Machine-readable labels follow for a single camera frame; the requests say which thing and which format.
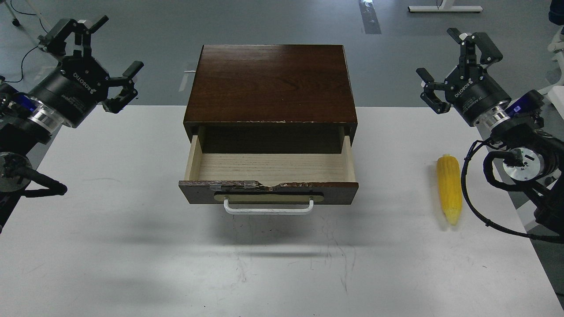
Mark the black floor cable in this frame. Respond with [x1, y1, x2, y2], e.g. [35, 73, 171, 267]
[0, 0, 42, 83]

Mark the white chair frame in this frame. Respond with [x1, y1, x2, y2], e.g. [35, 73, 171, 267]
[538, 26, 564, 96]

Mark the yellow corn cob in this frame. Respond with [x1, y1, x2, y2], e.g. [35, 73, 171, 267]
[436, 154, 463, 225]

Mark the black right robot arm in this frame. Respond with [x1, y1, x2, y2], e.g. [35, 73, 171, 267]
[416, 28, 564, 243]

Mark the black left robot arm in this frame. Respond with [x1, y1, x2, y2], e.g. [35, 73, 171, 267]
[0, 15, 144, 227]

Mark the wooden drawer with white handle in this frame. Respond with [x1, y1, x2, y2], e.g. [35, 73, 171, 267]
[178, 126, 359, 214]

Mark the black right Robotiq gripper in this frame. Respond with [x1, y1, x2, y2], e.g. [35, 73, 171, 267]
[416, 28, 511, 126]

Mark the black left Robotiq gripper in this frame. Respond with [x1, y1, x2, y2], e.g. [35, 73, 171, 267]
[27, 15, 145, 129]

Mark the white desk leg base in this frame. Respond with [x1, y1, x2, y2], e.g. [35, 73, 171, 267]
[408, 0, 483, 13]

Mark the dark wooden drawer cabinet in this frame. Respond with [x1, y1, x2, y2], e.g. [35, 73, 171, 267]
[183, 44, 358, 153]

